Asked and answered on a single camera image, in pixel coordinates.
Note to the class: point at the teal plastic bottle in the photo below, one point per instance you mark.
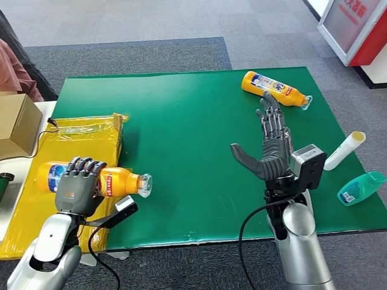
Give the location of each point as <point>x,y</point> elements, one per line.
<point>363,188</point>

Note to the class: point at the dark green container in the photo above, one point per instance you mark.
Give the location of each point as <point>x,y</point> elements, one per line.
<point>4,188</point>

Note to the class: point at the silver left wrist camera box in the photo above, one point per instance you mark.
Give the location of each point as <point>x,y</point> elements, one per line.
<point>124,203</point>

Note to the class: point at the white framed fire cabinet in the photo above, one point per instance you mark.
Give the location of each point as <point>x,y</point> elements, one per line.
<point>348,20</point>

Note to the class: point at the black camera bracket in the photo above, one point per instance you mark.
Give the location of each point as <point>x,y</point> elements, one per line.
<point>103,221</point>

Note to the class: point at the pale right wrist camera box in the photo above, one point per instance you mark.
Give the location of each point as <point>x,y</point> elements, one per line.
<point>311,168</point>

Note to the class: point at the person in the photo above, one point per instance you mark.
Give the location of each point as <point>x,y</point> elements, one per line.
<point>12,72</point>

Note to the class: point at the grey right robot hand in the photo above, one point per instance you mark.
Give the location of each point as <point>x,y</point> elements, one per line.
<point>272,160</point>

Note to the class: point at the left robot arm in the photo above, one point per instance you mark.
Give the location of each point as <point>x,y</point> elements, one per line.
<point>51,236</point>

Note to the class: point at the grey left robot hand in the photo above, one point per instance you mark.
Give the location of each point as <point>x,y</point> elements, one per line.
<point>75,192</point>

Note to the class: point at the orange Tide detergent bottle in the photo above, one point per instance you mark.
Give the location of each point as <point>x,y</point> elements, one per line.
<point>290,96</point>
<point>121,182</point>

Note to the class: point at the yellow wrapped flat box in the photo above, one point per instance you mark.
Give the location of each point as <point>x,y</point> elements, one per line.
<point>75,140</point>

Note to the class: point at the brown cardboard box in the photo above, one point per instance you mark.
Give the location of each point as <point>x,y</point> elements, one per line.
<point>18,124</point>

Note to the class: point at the white bottle with yellow cap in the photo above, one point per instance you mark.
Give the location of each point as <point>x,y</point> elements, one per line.
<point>342,152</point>

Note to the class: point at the green table mat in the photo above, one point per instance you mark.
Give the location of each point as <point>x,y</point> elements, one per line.
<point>187,140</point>

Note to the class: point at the black chair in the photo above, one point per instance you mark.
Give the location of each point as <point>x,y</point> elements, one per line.
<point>39,80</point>

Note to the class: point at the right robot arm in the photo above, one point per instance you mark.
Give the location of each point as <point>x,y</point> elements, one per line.
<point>302,248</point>

